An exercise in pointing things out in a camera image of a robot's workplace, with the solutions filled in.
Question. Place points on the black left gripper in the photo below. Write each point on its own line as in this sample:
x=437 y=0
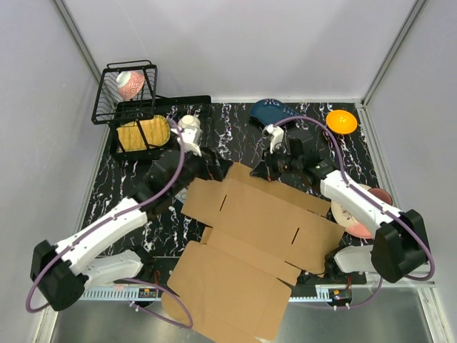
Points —
x=217 y=171

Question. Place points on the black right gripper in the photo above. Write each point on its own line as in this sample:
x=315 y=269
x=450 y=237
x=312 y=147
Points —
x=266 y=169

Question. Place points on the brown cardboard box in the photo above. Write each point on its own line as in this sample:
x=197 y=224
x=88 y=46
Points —
x=234 y=284

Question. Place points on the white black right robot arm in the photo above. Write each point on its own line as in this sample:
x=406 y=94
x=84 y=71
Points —
x=400 y=243

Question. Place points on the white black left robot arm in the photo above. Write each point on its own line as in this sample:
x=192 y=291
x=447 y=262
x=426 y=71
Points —
x=63 y=271

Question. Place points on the blue white small carton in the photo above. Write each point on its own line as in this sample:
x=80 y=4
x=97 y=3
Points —
x=182 y=195

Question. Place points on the white flower-shaped cup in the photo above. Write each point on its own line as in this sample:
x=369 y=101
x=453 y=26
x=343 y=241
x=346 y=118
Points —
x=189 y=121

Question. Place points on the woven bamboo tray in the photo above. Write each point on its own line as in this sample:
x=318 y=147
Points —
x=144 y=134

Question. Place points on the dark blue leaf dish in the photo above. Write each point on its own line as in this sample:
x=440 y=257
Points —
x=270 y=111

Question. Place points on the white floral plate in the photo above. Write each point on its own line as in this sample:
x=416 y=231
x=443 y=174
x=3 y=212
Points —
x=342 y=216

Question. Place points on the orange round bowl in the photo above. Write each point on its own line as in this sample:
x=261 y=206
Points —
x=341 y=122

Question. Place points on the pink patterned ceramic bowl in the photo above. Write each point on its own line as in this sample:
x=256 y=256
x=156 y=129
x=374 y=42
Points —
x=129 y=84

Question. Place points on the dark red cup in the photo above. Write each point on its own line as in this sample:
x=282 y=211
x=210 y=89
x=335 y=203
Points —
x=382 y=194

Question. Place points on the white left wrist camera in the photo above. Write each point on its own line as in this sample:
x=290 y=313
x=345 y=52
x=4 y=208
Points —
x=190 y=138

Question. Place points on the black wire dish rack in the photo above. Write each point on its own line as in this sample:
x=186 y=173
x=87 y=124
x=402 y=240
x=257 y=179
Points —
x=110 y=109

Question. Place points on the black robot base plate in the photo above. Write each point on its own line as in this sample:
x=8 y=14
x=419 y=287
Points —
x=143 y=277

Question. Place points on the aluminium front rail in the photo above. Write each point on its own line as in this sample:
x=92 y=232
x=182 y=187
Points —
x=308 y=289

